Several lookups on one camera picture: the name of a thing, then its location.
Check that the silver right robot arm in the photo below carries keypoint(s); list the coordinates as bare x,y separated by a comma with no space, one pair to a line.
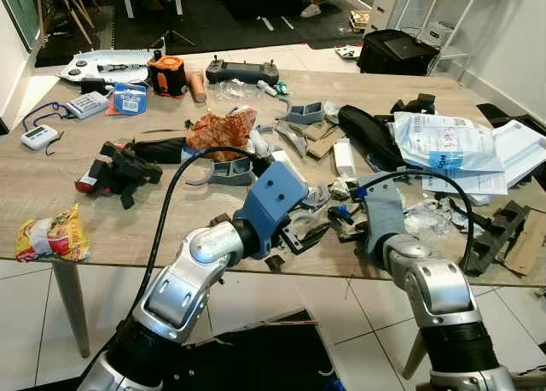
426,280

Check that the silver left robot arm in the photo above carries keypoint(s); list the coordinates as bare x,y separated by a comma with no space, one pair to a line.
192,263

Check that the white small oblong box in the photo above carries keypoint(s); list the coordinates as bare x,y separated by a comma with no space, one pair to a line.
344,156

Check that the crumpled clear plastic wrapper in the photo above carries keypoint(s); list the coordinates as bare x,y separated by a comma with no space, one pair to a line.
426,216

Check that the brown cardboard scraps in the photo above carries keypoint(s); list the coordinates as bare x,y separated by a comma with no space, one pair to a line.
322,137

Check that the black fabric pouch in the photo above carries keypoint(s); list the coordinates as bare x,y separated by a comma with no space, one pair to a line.
368,135

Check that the grey curved claw part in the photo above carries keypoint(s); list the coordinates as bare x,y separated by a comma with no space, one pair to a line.
217,171

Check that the grey printed plastic part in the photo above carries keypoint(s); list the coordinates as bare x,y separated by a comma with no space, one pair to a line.
303,112

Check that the orange patterned crumpled bag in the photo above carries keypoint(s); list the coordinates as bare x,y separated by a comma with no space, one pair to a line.
220,131

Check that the white plastic mailer bag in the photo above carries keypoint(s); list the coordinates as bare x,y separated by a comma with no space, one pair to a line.
444,139

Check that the black plastic part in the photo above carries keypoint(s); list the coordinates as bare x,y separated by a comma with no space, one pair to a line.
415,103

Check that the black printed rack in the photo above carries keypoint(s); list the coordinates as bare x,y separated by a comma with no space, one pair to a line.
495,233

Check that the clear plastic bag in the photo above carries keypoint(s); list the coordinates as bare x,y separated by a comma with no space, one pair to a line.
235,90

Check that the grey table leg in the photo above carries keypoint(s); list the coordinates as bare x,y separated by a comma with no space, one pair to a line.
415,357
72,306

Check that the black fabric bundle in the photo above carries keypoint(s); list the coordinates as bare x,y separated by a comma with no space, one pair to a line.
162,149

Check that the dark grey remote controller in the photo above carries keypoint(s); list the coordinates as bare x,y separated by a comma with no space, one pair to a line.
243,71

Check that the white small controller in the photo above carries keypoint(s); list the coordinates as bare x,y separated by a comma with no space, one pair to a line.
347,52

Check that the tan cylinder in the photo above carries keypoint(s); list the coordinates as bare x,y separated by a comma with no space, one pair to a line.
197,85

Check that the black hard case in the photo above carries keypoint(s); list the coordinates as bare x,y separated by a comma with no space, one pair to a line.
398,51

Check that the brown cardboard piece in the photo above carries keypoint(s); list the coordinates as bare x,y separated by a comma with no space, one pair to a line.
527,246

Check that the white paper sheets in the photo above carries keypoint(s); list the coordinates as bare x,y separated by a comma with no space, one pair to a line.
520,148

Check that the small wooden box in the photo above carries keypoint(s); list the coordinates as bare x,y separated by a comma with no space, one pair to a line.
360,20

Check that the orange black round device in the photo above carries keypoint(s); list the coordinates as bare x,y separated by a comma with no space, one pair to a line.
168,75

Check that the blue white small box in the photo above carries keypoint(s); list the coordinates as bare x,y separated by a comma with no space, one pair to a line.
130,99

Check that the person leg white shoe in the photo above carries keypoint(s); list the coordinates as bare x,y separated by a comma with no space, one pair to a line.
311,9

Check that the white shelf unit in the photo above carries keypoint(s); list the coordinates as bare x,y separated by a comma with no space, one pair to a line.
418,7

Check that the black tripod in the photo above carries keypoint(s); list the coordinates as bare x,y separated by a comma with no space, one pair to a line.
165,34

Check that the white flat keypad device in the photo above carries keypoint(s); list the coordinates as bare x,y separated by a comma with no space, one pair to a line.
87,105

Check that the yellow red snack packet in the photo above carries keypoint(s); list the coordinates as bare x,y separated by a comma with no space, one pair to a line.
51,236

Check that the white drone body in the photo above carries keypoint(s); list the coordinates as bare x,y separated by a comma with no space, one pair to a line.
107,67

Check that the wooden leg chair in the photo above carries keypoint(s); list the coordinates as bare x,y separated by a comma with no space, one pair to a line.
68,2

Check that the green glass door panel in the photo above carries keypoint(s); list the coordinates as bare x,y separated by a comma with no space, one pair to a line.
21,11

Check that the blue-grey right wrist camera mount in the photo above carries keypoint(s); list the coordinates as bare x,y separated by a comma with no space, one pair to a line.
381,216

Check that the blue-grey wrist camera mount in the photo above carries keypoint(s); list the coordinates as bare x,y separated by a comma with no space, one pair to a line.
381,216
271,195

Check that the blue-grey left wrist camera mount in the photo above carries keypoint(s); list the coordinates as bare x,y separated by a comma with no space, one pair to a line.
271,195

